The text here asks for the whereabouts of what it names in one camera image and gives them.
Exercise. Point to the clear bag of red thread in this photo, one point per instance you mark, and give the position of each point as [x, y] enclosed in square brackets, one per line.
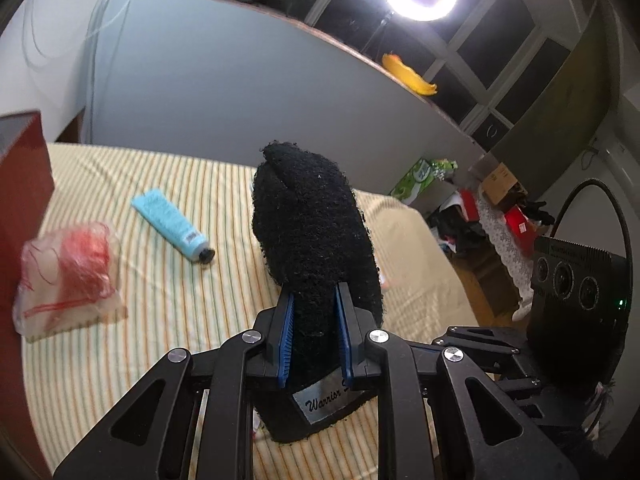
[75, 270]

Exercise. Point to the black fuzzy sock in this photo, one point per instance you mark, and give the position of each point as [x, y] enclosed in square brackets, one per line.
[310, 220]

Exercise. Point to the yellow curved object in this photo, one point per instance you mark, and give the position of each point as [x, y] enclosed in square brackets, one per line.
[407, 74]

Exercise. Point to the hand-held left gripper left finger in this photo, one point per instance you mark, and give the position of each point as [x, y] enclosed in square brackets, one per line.
[286, 345]

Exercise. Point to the dark red cardboard box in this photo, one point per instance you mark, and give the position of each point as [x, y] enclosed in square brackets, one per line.
[20, 200]

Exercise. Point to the brown cardboard box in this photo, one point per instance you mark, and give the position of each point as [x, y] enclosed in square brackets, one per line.
[500, 180]

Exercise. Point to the striped bed sheet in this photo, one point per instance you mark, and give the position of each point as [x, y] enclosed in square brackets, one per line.
[150, 310]

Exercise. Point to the olive curtain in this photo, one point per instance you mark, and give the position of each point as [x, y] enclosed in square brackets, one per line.
[570, 110]

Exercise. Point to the white lace cloth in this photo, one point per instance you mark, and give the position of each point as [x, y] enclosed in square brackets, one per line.
[505, 245]

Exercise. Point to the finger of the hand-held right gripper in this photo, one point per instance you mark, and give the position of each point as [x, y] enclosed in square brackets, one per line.
[480, 337]

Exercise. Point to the light blue tube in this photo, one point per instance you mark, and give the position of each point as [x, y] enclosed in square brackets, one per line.
[165, 215]

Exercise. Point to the pile of dark clothes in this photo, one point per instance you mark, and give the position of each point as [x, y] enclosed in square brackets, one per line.
[460, 230]

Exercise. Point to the green printed carton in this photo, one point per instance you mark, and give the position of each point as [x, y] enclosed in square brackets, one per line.
[417, 177]

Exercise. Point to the window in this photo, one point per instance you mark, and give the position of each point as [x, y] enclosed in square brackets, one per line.
[505, 45]

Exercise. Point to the red packet on floor pile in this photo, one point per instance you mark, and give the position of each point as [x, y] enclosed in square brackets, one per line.
[517, 221]

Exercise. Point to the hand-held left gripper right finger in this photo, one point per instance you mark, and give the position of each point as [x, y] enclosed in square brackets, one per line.
[345, 345]

